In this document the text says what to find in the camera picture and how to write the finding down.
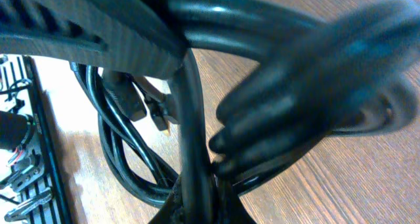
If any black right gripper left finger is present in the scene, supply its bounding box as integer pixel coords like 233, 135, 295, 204
1, 0, 188, 79

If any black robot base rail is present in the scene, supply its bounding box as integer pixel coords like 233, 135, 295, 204
1, 55, 72, 224

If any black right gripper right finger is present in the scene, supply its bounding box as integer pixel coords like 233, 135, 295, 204
150, 177, 255, 224

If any black cable bundle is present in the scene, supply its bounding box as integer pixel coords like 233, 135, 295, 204
70, 0, 420, 224

